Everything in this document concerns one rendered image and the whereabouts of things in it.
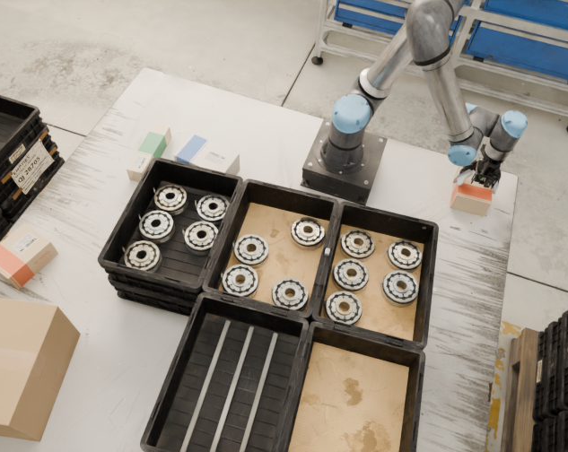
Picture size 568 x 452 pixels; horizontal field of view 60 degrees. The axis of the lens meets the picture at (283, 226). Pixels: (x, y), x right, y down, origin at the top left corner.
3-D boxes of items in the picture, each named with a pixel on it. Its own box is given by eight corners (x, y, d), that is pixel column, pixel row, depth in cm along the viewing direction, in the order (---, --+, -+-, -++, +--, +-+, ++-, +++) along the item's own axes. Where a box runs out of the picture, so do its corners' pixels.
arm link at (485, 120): (457, 118, 146) (493, 133, 144) (467, 96, 152) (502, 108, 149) (448, 136, 153) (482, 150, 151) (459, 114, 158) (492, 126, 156)
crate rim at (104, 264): (154, 160, 156) (153, 155, 154) (245, 181, 153) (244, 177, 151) (97, 266, 134) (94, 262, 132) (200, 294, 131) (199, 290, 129)
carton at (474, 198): (453, 175, 185) (460, 161, 179) (485, 183, 184) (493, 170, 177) (450, 207, 176) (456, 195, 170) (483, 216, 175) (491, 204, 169)
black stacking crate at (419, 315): (335, 221, 157) (340, 201, 148) (427, 244, 154) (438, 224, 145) (307, 335, 136) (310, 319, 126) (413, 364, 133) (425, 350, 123)
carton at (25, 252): (33, 235, 162) (24, 222, 156) (58, 253, 159) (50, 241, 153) (-7, 270, 155) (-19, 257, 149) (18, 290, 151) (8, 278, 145)
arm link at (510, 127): (504, 104, 148) (533, 115, 146) (490, 130, 157) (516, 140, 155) (498, 120, 144) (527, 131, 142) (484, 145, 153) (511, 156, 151)
